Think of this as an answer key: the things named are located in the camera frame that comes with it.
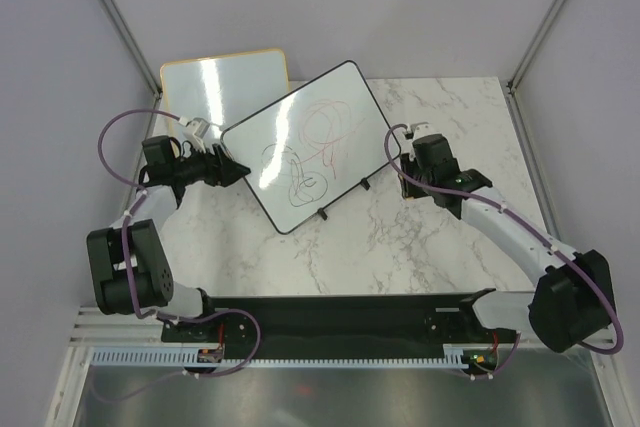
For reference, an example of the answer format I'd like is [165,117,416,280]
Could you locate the black-framed whiteboard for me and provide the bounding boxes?
[220,60,401,235]

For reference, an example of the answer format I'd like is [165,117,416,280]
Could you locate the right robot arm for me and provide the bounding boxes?
[395,134,619,353]

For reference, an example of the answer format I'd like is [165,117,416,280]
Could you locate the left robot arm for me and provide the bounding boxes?
[86,135,250,341]

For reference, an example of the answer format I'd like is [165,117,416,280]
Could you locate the yellow-framed whiteboard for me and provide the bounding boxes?
[160,48,289,143]

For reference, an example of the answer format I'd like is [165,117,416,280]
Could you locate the black stand foot of black board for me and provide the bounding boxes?
[359,178,371,191]

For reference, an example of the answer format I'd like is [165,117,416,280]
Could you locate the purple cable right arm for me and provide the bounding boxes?
[383,124,625,356]

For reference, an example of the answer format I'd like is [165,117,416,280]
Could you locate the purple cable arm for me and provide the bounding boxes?
[383,124,625,356]
[98,109,189,193]

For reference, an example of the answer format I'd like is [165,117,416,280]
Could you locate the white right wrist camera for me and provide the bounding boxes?
[404,121,430,140]

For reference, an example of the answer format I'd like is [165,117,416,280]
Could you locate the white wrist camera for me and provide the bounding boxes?
[179,117,211,143]
[404,121,430,140]

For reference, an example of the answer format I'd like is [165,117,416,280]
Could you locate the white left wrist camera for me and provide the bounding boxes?
[179,117,211,143]

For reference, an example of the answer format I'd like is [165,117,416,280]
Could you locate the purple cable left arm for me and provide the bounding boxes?
[98,109,189,193]

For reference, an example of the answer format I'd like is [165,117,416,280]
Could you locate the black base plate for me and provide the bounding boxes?
[159,287,521,361]

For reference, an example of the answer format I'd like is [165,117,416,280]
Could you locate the aluminium frame left post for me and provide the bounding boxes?
[98,0,163,100]

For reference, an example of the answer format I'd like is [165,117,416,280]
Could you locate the aluminium frame post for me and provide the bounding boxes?
[98,0,163,100]
[502,0,569,96]

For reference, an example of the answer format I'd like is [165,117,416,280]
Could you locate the white slotted cable duct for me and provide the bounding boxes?
[90,346,469,370]

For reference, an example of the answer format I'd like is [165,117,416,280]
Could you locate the aluminium rail front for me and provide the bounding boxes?
[67,305,615,348]

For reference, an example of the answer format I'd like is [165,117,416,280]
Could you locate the aluminium frame right post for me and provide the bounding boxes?
[502,0,569,96]

